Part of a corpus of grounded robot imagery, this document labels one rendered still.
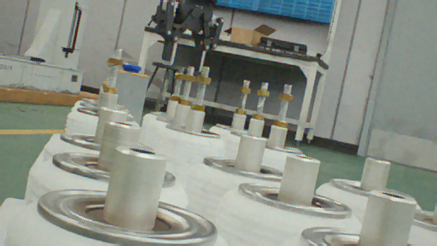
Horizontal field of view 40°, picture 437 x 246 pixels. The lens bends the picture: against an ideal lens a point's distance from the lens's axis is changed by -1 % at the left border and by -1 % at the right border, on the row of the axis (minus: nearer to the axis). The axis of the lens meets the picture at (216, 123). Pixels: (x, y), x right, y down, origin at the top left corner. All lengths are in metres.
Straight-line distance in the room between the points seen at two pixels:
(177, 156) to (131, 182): 0.53
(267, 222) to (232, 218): 0.03
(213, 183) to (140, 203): 0.23
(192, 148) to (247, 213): 0.41
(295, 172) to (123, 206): 0.17
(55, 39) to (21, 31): 2.63
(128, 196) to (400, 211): 0.12
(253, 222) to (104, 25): 6.28
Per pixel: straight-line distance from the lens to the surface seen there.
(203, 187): 0.48
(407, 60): 5.78
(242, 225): 0.36
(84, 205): 0.26
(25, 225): 0.24
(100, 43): 6.60
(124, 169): 0.24
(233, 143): 0.92
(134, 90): 1.17
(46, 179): 0.35
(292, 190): 0.39
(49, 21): 4.55
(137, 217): 0.25
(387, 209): 0.28
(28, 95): 3.96
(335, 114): 5.79
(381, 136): 5.74
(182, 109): 0.92
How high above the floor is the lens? 0.31
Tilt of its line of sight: 3 degrees down
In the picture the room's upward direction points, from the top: 12 degrees clockwise
